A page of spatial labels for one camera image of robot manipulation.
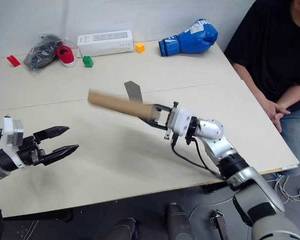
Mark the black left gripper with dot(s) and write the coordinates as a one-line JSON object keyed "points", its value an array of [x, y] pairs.
{"points": [[27, 152]]}

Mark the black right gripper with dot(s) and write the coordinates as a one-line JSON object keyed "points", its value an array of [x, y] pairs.
{"points": [[172, 120]]}

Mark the brown cardboard tube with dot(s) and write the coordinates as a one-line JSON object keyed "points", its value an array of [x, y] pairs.
{"points": [[115, 103]]}

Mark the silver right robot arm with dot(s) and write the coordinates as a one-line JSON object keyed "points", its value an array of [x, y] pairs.
{"points": [[262, 192]]}

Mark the person's left forearm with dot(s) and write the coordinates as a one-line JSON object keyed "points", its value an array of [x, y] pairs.
{"points": [[298, 96]]}

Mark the person's right forearm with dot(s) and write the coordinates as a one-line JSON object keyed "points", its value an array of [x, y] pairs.
{"points": [[250, 82]]}

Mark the person's right hand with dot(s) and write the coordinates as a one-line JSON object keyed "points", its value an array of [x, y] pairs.
{"points": [[273, 112]]}

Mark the person's left hand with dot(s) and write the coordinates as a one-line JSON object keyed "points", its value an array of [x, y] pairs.
{"points": [[283, 108]]}

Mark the yellow toy block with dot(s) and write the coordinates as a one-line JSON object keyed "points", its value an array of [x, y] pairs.
{"points": [[140, 47]]}

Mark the blue boxing glove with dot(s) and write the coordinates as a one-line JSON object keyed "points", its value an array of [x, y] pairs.
{"points": [[190, 40]]}

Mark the green toy block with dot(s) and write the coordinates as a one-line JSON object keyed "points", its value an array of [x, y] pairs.
{"points": [[87, 61]]}

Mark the red and white shoe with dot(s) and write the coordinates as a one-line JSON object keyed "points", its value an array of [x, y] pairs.
{"points": [[66, 55]]}

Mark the clear bag of black items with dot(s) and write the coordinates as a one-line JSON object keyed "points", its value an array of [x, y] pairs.
{"points": [[40, 56]]}

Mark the white cardboard box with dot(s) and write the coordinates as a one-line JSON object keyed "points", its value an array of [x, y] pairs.
{"points": [[106, 43]]}

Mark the red toy block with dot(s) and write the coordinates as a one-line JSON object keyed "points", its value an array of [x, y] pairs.
{"points": [[13, 61]]}

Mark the dark rounded shape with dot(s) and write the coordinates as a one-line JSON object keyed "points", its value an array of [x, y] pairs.
{"points": [[126, 230], [180, 222]]}

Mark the person in black T-shirt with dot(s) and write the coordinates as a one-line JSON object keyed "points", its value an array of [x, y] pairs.
{"points": [[270, 45]]}

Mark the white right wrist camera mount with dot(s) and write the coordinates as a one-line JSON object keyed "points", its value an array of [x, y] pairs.
{"points": [[182, 122]]}

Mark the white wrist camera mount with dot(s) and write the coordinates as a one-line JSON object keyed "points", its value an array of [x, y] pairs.
{"points": [[12, 132], [182, 122]]}

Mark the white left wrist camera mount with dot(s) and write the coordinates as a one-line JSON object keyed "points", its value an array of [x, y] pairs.
{"points": [[12, 132]]}

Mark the dark metal bracket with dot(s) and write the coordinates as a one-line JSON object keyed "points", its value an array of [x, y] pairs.
{"points": [[219, 225]]}

